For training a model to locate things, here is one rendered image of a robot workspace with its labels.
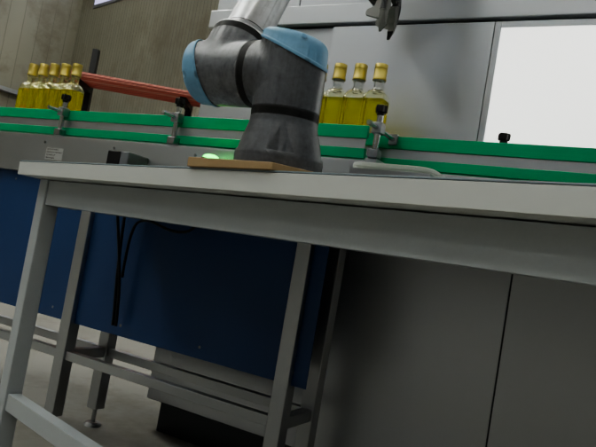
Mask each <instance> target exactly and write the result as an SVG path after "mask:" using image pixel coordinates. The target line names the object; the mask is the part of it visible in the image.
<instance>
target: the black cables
mask: <svg viewBox="0 0 596 447"><path fill-rule="evenodd" d="M125 221H126V217H123V218H122V229H121V236H120V218H119V216H116V230H117V255H118V258H117V266H116V275H115V284H114V305H113V315H112V323H111V325H114V326H117V324H118V317H119V307H120V295H121V278H123V276H124V271H125V265H126V261H127V256H128V252H129V244H130V241H131V238H132V235H133V232H134V230H135V228H136V226H137V225H138V224H139V223H142V222H148V223H152V224H155V225H157V226H159V227H161V228H162V229H164V230H166V231H171V232H174V233H187V232H190V231H193V230H194V229H195V228H196V227H192V228H191V229H189V230H186V231H176V230H172V229H170V228H167V227H165V226H163V225H161V224H159V223H156V222H155V221H148V220H143V219H141V220H139V221H137V222H136V223H135V224H134V225H133V227H132V229H131V232H130V235H129V239H128V243H127V246H126V251H125V255H124V260H123V265H122V274H121V255H122V241H123V233H124V227H125ZM116 300H117V301H116Z"/></svg>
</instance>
